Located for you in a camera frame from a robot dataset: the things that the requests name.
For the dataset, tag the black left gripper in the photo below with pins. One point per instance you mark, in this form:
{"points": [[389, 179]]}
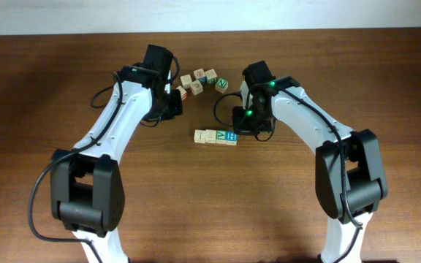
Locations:
{"points": [[175, 107]]}

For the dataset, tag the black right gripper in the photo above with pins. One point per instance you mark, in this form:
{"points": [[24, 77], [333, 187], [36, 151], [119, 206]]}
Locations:
{"points": [[240, 127]]}

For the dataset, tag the blue H wooden block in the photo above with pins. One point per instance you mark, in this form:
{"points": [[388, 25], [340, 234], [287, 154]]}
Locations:
{"points": [[231, 138]]}

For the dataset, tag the red E wooden block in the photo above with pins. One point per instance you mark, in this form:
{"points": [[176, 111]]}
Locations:
{"points": [[210, 136]]}

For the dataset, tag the plain T wooden block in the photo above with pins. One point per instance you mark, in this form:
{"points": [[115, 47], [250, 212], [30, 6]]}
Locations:
{"points": [[199, 136]]}

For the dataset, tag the green V wooden block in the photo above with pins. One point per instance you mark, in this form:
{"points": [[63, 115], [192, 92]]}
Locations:
{"points": [[221, 137]]}

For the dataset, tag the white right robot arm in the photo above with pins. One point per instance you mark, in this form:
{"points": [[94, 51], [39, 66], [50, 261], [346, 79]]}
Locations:
{"points": [[350, 181]]}

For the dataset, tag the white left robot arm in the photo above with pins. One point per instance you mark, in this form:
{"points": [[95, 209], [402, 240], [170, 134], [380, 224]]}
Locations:
{"points": [[86, 189]]}

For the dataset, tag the red Y wooden block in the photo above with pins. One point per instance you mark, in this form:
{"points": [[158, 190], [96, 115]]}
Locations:
{"points": [[183, 92]]}

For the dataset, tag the blue D wooden block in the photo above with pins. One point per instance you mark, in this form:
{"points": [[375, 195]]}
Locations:
{"points": [[199, 74]]}

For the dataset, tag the green N wooden block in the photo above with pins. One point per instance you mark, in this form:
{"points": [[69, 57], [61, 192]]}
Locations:
{"points": [[221, 85]]}

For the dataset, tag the plain snake wooden block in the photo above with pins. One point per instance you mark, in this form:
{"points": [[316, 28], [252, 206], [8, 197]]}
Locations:
{"points": [[196, 87]]}

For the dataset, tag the green-sided rear wooden block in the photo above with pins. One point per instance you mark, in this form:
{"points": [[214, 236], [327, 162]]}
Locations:
{"points": [[211, 76]]}

